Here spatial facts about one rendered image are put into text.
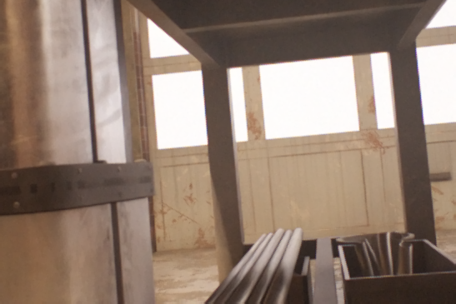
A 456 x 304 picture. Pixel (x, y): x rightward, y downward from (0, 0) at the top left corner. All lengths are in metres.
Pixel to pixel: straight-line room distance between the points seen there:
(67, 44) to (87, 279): 0.14
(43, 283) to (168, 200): 3.86
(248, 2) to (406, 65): 0.72
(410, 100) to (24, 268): 1.81
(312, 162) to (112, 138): 3.68
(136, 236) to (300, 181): 3.68
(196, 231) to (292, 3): 2.82
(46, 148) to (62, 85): 0.04
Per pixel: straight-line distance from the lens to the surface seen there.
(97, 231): 0.41
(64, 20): 0.43
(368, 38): 2.15
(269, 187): 4.13
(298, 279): 1.71
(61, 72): 0.41
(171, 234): 4.24
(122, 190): 0.44
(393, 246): 1.40
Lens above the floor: 0.43
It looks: 3 degrees up
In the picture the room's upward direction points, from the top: 5 degrees counter-clockwise
